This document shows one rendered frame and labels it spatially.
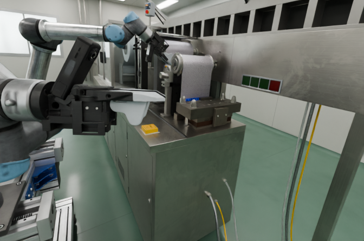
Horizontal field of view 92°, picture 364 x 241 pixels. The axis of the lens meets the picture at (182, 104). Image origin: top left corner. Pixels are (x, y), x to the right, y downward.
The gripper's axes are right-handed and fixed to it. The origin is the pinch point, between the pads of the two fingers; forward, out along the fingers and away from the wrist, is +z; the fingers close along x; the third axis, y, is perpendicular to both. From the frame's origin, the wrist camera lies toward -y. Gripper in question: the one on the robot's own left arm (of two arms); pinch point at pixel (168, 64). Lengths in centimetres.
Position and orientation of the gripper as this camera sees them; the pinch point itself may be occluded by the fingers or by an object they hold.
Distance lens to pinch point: 114.7
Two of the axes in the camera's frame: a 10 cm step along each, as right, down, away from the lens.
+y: 6.0, -7.9, 1.2
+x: -5.1, -2.7, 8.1
